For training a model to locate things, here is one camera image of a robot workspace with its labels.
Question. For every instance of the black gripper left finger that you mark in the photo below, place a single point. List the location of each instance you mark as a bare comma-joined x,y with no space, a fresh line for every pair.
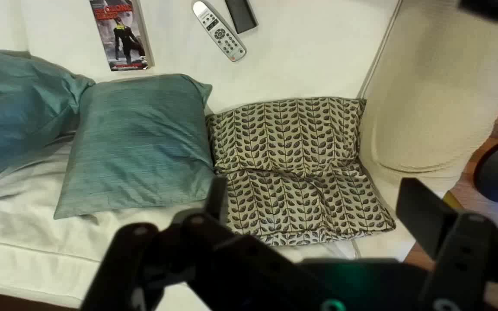
163,271

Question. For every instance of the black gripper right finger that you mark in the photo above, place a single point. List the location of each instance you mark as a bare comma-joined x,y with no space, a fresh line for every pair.
467,260

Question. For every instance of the silver Pioneer remote control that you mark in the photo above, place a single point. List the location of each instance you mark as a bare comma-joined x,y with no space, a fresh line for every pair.
218,32

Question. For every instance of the black remote control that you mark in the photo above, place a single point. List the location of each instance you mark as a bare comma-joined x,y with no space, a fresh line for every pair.
241,15

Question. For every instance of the teal cushion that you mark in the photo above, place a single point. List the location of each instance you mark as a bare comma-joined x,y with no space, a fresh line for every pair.
139,144
12,110

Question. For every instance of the white sofa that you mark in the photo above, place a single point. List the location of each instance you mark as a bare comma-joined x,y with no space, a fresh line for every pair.
294,58

